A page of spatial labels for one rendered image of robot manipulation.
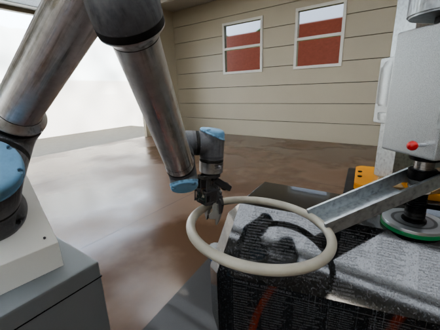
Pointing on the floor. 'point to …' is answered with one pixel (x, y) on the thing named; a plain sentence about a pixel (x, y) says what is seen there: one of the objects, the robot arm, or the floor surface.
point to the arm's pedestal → (59, 297)
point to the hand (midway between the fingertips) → (213, 218)
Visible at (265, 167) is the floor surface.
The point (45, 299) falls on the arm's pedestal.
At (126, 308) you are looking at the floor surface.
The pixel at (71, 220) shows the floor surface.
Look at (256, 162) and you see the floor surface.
